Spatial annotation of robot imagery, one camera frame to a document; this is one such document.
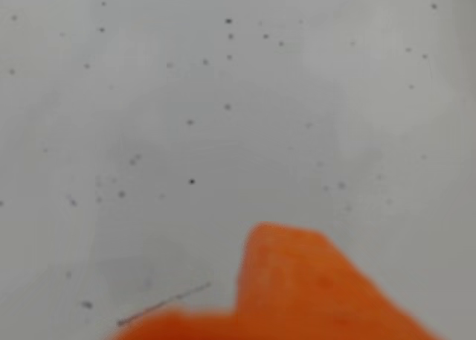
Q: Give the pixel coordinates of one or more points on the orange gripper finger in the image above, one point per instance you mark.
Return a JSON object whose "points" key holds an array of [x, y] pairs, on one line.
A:
{"points": [[175, 327], [308, 291]]}

